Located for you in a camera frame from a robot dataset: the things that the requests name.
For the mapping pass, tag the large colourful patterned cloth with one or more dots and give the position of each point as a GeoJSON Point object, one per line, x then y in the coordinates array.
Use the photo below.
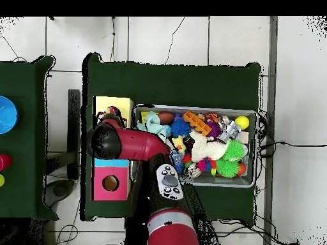
{"type": "Point", "coordinates": [111, 110]}

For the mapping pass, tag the wooden box with three holes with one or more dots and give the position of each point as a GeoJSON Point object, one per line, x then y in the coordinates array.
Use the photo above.
{"type": "Point", "coordinates": [120, 191]}

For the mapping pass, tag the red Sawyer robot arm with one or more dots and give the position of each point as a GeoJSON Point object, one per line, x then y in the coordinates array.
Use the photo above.
{"type": "Point", "coordinates": [143, 145]}

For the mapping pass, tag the mint green cloth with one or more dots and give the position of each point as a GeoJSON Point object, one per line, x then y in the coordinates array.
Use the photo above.
{"type": "Point", "coordinates": [153, 125]}

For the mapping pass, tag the yellow plush duck toy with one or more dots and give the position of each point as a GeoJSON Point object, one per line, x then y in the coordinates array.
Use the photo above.
{"type": "Point", "coordinates": [178, 144]}

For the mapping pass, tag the blue spiky rubber ball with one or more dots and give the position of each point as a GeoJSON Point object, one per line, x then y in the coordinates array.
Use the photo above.
{"type": "Point", "coordinates": [180, 127]}

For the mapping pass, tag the orange plastic compartment tray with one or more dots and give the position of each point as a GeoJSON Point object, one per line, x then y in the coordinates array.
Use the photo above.
{"type": "Point", "coordinates": [196, 123]}

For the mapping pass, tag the cream fluffy cloth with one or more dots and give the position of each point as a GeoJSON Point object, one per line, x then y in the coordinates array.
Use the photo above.
{"type": "Point", "coordinates": [207, 148]}

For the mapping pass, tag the dark green tablecloth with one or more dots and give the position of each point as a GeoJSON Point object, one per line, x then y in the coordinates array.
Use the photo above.
{"type": "Point", "coordinates": [166, 84]}
{"type": "Point", "coordinates": [25, 76]}

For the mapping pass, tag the silver toy robot figure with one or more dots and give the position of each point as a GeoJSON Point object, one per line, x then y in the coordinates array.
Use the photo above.
{"type": "Point", "coordinates": [228, 131]}

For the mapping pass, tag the green spiky rubber ball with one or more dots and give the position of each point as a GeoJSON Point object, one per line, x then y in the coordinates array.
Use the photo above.
{"type": "Point", "coordinates": [233, 150]}

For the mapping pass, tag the yellow ball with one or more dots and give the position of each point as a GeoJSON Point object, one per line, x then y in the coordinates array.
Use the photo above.
{"type": "Point", "coordinates": [242, 122]}

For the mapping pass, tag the blue bowl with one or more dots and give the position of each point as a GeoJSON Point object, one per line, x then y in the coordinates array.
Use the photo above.
{"type": "Point", "coordinates": [7, 114]}

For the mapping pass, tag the red cup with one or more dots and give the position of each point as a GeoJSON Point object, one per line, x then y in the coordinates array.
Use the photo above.
{"type": "Point", "coordinates": [5, 162]}

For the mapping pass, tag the small yellow object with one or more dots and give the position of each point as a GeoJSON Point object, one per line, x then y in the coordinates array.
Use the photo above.
{"type": "Point", "coordinates": [1, 180]}

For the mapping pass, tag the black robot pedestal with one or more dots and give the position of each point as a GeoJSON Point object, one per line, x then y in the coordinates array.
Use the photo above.
{"type": "Point", "coordinates": [139, 236]}

